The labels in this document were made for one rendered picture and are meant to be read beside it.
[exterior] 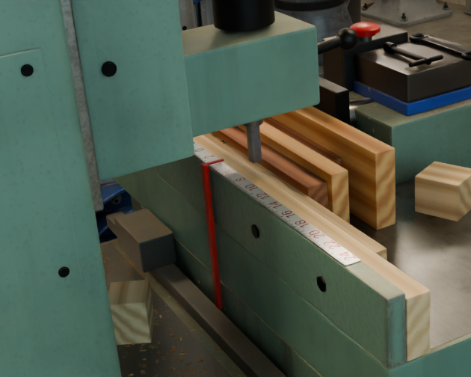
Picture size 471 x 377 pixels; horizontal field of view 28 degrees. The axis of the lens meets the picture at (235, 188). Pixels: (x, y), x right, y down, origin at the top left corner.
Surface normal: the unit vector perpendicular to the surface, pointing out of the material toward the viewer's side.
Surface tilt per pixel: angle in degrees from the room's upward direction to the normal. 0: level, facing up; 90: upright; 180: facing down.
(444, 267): 0
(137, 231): 0
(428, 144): 90
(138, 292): 0
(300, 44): 90
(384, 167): 90
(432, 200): 90
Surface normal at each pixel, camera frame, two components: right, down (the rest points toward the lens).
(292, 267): -0.88, 0.26
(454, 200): -0.61, 0.38
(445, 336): -0.08, -0.90
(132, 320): 0.00, 0.42
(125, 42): 0.46, 0.34
